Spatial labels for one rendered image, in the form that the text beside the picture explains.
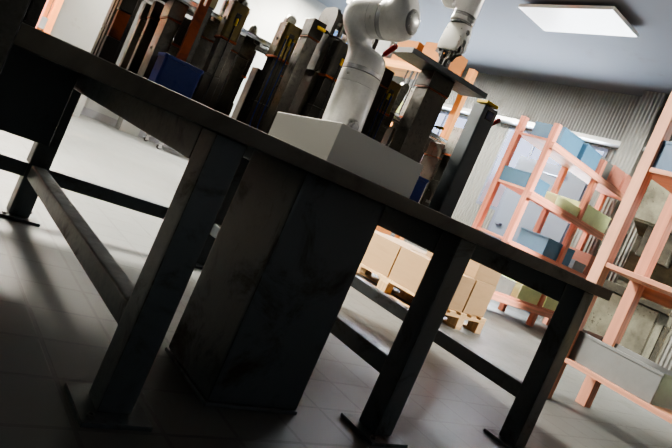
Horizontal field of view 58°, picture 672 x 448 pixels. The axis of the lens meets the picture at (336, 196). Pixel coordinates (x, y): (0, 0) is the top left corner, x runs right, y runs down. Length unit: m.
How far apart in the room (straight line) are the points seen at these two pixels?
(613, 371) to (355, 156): 2.45
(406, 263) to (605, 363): 1.61
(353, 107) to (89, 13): 7.51
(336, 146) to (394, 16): 0.44
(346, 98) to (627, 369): 2.43
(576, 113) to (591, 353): 6.50
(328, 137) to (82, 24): 7.64
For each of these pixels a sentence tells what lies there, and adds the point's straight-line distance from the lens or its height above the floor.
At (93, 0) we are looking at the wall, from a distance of 9.04.
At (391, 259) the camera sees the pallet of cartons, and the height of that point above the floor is 0.27.
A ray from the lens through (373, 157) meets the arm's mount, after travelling 1.58.
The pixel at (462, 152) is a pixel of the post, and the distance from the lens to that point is 2.29.
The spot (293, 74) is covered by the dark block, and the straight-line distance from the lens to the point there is 2.01.
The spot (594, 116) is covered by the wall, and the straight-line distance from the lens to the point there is 9.70.
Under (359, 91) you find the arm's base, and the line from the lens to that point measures 1.71.
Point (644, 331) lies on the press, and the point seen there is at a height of 0.52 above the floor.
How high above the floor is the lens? 0.67
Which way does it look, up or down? 2 degrees down
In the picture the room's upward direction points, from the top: 24 degrees clockwise
